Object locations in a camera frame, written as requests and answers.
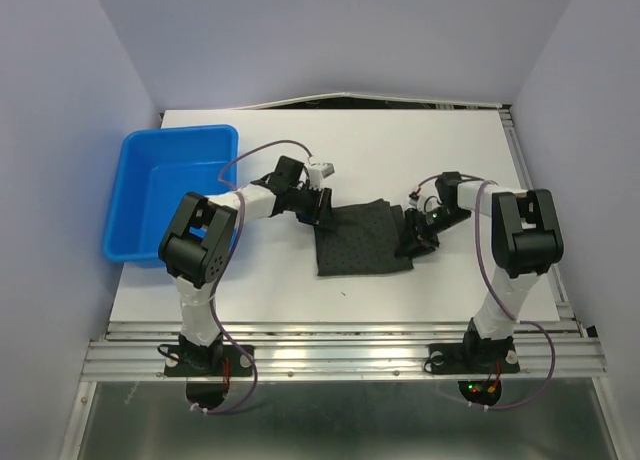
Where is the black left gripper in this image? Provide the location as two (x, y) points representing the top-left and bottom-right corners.
(286, 182), (336, 229)

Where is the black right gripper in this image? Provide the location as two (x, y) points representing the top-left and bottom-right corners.
(395, 205), (472, 261)

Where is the black dotted skirt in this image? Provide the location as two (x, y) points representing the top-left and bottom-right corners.
(314, 199), (413, 277)

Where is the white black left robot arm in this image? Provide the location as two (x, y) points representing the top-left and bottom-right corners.
(158, 156), (335, 374)

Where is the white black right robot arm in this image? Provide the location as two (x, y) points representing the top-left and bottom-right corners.
(395, 172), (564, 370)

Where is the blue plastic bin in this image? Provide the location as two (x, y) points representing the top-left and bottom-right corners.
(102, 124), (239, 267)

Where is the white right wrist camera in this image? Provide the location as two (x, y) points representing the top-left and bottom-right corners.
(408, 186), (440, 213)

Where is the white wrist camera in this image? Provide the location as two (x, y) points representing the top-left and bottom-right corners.
(408, 186), (440, 213)
(305, 156), (335, 191)

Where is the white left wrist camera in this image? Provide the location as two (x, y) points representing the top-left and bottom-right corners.
(305, 156), (335, 191)

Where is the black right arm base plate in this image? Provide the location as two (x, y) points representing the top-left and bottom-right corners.
(423, 343), (521, 375)

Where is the aluminium table edge rail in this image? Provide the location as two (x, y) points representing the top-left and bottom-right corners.
(81, 320), (607, 382)

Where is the right side aluminium rail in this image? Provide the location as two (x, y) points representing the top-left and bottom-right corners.
(498, 105), (587, 337)

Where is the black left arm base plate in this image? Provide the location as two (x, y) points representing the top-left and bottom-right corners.
(157, 341), (253, 378)

